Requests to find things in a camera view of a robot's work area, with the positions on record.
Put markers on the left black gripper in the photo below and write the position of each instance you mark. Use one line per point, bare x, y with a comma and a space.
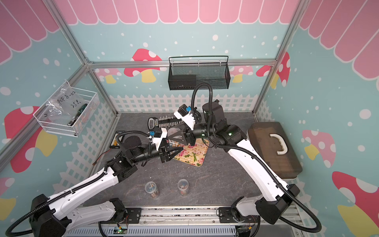
164, 155

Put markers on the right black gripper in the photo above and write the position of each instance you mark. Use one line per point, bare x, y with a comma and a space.
187, 134

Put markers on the clear candy jar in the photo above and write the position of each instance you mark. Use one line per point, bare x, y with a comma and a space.
172, 131
152, 189
183, 186

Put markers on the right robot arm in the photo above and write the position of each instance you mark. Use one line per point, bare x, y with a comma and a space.
205, 119

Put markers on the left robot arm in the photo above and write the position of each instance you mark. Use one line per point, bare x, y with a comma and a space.
57, 214

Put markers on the floral rectangular tray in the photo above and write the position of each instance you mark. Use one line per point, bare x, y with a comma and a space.
192, 155

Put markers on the black box in basket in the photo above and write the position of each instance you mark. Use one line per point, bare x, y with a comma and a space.
182, 82

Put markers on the brown plastic toolbox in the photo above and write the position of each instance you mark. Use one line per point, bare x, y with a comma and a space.
272, 144

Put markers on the green tool in basket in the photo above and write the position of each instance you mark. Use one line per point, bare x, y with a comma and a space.
75, 118

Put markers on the clear plastic zip bag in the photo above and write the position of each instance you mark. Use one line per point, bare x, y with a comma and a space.
64, 103

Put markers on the black socket holder rail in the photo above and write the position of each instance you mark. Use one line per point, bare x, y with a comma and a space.
163, 122

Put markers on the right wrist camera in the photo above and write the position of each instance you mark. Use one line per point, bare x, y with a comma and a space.
184, 113

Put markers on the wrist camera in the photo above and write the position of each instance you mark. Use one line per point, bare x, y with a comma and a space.
184, 113
157, 135

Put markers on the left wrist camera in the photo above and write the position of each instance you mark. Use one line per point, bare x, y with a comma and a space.
157, 135

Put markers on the black wire mesh basket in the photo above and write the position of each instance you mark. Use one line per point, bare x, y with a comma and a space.
213, 70

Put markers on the white wire basket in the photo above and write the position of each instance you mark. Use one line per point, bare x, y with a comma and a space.
60, 126

